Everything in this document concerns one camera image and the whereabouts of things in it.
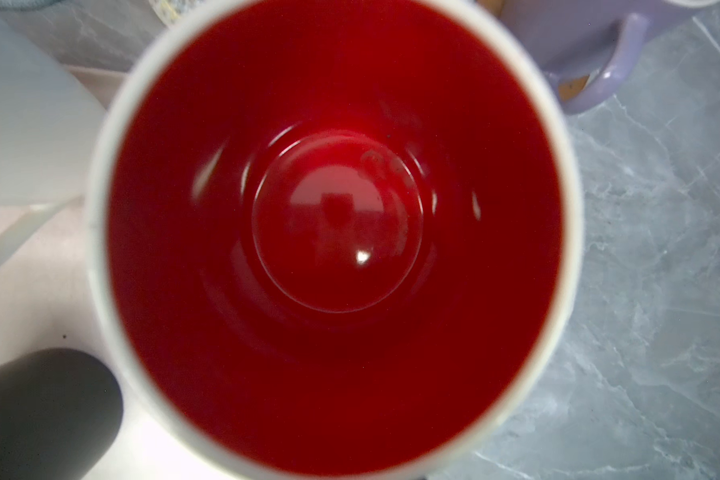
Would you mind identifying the red inside white mug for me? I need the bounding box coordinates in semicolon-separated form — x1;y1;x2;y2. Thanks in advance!
86;1;583;479

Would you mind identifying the plain brown cork coaster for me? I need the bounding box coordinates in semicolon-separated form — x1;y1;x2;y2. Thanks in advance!
557;75;589;102

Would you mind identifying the lavender mug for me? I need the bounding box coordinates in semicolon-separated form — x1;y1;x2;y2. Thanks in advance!
499;0;715;115

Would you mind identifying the white woven rope coaster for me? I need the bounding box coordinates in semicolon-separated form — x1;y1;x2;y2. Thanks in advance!
148;0;204;26

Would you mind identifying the blue grey woven coaster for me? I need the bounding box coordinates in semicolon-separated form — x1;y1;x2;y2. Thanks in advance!
0;0;58;11

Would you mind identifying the cream serving tray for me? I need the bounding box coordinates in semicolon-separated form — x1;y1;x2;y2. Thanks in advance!
0;64;241;480

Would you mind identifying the white mug back centre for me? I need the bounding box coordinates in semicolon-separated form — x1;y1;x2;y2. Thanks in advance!
0;19;105;266

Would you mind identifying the black mug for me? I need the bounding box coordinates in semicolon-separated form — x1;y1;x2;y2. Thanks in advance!
0;348;124;479

